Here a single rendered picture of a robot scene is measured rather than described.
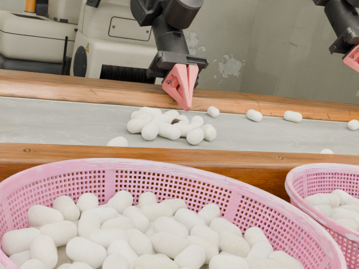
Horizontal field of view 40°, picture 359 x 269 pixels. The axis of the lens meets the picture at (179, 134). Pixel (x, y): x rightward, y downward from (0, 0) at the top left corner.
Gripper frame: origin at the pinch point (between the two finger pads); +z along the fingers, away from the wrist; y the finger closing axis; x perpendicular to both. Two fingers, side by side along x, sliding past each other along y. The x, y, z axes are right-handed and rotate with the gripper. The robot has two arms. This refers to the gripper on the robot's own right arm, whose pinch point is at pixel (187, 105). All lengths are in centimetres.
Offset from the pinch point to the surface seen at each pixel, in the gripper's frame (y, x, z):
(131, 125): -15.3, -8.2, 10.6
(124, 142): -19.5, -14.1, 17.3
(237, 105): 14.0, 3.6, -3.7
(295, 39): 150, 97, -130
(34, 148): -31.1, -18.6, 21.3
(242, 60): 144, 139, -149
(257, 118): 14.2, -0.6, 2.0
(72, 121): -22.3, -3.9, 7.8
